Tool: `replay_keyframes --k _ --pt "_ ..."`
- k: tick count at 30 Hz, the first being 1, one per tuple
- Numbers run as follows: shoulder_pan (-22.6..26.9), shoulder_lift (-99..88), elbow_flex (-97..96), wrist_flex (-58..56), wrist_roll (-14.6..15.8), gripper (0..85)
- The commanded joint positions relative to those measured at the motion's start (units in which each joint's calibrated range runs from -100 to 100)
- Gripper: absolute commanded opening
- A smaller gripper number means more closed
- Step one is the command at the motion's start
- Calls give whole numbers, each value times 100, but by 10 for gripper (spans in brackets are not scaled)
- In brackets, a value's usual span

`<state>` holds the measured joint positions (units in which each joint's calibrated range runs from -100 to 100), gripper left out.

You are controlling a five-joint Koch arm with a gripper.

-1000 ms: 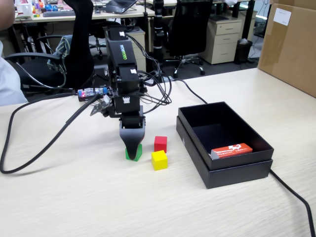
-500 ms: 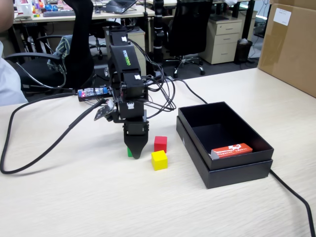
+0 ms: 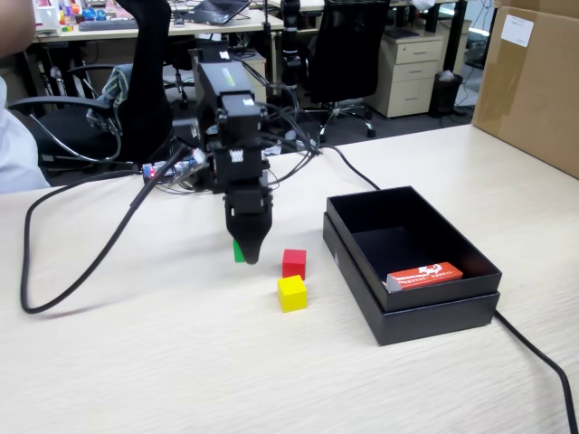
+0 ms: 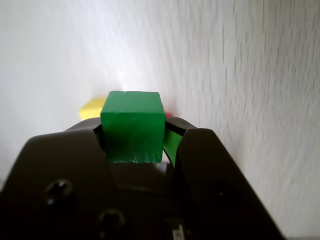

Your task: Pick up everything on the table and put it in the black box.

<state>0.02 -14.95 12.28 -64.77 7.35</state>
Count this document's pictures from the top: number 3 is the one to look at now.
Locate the black mesh office chair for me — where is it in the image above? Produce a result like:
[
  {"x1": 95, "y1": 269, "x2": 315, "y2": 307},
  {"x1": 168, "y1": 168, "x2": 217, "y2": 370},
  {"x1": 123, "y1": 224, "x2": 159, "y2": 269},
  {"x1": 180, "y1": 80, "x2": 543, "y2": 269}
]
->
[{"x1": 298, "y1": 0, "x2": 391, "y2": 139}]

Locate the black cylindrical stand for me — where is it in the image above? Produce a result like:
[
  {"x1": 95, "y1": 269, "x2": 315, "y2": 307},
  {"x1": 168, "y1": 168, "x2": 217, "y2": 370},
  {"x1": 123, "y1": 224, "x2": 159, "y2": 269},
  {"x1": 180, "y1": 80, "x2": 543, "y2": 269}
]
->
[{"x1": 279, "y1": 0, "x2": 303, "y2": 90}]

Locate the white container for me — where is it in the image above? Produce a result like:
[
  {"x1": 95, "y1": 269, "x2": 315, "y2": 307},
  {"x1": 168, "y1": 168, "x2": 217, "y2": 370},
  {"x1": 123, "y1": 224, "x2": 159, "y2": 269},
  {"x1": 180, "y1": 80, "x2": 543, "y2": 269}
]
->
[{"x1": 35, "y1": 4, "x2": 62, "y2": 36}]

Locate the person torso in white shirt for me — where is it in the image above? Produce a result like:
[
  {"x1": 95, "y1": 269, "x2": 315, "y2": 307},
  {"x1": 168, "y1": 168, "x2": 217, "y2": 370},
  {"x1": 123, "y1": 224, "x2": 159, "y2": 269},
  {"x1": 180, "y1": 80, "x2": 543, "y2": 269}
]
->
[{"x1": 0, "y1": 76, "x2": 52, "y2": 193}]

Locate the black cardboard box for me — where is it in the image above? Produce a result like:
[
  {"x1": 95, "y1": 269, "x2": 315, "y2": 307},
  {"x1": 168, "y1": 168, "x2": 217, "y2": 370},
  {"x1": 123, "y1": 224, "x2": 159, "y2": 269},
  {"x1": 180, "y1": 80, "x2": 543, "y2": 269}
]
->
[{"x1": 322, "y1": 184, "x2": 504, "y2": 347}]

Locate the robot controller circuit board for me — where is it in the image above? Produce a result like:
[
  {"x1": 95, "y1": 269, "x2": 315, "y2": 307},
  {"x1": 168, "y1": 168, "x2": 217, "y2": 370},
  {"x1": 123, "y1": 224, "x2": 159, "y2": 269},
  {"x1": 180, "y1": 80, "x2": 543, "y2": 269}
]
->
[{"x1": 141, "y1": 151, "x2": 209, "y2": 184}]

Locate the black office chair with armrests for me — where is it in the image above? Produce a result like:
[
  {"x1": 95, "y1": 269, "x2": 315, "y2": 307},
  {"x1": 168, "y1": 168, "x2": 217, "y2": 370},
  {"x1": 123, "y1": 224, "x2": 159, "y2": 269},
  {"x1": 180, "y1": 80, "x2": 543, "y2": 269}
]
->
[{"x1": 7, "y1": 0, "x2": 176, "y2": 164}]

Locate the black keyboard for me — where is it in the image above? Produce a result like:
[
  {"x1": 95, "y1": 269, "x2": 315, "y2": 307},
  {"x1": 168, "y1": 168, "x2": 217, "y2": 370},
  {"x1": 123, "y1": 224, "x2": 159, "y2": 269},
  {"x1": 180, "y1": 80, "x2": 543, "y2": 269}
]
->
[{"x1": 78, "y1": 18, "x2": 139, "y2": 33}]

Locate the striped cloth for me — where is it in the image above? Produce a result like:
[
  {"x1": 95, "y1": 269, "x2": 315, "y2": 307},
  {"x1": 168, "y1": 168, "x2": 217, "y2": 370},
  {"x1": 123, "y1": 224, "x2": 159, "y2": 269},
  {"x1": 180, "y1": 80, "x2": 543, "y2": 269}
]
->
[{"x1": 85, "y1": 62, "x2": 135, "y2": 137}]

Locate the yellow wooden cube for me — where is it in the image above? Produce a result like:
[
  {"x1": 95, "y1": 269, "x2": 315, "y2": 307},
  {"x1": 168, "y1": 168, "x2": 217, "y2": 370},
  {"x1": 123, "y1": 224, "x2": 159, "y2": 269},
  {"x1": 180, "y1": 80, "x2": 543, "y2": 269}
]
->
[{"x1": 276, "y1": 274, "x2": 309, "y2": 314}]

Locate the black trash bin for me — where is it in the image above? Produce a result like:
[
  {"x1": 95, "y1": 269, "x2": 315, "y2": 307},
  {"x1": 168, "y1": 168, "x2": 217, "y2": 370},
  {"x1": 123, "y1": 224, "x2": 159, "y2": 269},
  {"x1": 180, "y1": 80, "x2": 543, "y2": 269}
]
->
[{"x1": 428, "y1": 71, "x2": 465, "y2": 119}]

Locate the beige office desk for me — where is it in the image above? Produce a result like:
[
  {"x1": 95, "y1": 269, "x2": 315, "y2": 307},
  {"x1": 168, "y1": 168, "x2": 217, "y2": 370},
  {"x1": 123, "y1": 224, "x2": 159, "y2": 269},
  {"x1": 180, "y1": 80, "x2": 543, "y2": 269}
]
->
[{"x1": 26, "y1": 6, "x2": 286, "y2": 46}]

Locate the thick black cable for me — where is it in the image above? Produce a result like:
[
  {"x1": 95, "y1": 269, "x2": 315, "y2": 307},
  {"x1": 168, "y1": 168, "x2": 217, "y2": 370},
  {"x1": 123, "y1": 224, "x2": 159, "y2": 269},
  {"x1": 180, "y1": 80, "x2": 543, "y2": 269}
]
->
[{"x1": 19, "y1": 143, "x2": 191, "y2": 316}]

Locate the orange matchbox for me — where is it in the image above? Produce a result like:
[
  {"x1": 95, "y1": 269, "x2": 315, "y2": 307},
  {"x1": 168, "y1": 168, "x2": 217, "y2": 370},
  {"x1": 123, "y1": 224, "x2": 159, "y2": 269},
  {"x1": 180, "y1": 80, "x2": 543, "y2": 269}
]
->
[{"x1": 385, "y1": 260, "x2": 465, "y2": 295}]

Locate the bare person forearm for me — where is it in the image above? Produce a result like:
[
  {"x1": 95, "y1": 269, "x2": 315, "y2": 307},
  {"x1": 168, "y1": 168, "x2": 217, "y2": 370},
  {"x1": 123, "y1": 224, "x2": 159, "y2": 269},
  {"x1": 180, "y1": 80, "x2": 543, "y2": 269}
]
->
[{"x1": 0, "y1": 0, "x2": 37, "y2": 58}]

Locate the beige three drawer cabinet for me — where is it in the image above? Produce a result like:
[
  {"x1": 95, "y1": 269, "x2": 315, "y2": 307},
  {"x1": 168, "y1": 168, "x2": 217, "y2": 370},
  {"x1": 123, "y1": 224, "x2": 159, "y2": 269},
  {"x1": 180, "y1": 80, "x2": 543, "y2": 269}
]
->
[{"x1": 365, "y1": 33, "x2": 445, "y2": 119}]

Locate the red wooden cube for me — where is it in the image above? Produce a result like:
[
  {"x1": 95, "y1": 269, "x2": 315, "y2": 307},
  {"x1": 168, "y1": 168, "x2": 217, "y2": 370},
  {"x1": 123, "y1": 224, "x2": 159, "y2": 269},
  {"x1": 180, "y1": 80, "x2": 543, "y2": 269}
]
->
[{"x1": 281, "y1": 249, "x2": 308, "y2": 280}]

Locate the large brown cardboard box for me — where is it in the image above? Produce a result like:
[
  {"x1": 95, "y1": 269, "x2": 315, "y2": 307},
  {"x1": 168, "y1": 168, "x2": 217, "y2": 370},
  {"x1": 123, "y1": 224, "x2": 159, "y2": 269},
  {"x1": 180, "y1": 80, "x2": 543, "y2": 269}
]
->
[{"x1": 471, "y1": 0, "x2": 579, "y2": 180}]

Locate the black laptop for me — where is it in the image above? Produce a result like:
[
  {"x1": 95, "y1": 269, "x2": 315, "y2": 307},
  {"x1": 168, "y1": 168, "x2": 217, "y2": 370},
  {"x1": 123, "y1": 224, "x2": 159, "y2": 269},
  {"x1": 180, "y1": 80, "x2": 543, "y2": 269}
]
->
[{"x1": 187, "y1": 0, "x2": 252, "y2": 26}]

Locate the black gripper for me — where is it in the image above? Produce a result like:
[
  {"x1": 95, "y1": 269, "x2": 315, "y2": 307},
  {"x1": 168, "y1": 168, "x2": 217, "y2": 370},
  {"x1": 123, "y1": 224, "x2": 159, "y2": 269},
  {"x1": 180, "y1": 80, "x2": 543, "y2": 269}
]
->
[{"x1": 223, "y1": 187, "x2": 276, "y2": 266}]

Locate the thin black cable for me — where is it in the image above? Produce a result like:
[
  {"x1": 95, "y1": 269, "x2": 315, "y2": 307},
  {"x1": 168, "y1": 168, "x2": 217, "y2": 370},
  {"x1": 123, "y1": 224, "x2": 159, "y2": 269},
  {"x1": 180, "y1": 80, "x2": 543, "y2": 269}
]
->
[{"x1": 316, "y1": 144, "x2": 579, "y2": 434}]

